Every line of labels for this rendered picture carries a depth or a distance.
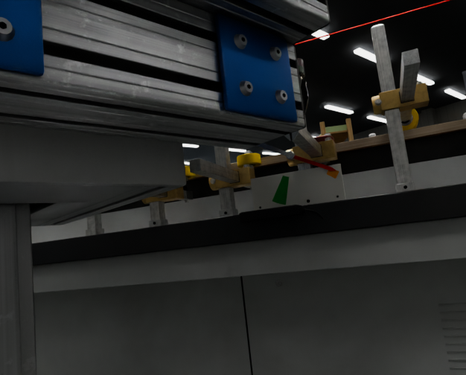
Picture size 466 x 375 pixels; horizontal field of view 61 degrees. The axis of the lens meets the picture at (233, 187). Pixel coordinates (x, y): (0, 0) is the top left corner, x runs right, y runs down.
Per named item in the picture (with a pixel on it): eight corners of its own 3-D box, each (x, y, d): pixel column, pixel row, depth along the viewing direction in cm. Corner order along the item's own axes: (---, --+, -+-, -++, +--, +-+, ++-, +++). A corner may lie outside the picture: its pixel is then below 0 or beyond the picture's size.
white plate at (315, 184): (345, 199, 106) (340, 163, 108) (254, 212, 115) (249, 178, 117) (345, 199, 107) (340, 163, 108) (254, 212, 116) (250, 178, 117)
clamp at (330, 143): (335, 156, 109) (333, 138, 109) (287, 165, 113) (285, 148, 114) (338, 160, 114) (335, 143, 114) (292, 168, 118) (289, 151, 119)
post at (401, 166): (414, 196, 101) (383, 21, 108) (400, 198, 102) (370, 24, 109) (413, 196, 104) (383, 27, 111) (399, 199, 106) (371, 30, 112)
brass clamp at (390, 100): (429, 100, 101) (426, 81, 101) (374, 111, 105) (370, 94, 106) (427, 106, 106) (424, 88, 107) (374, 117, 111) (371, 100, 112)
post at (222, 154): (234, 229, 118) (216, 77, 125) (222, 230, 120) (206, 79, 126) (237, 228, 122) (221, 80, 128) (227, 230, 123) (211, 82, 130)
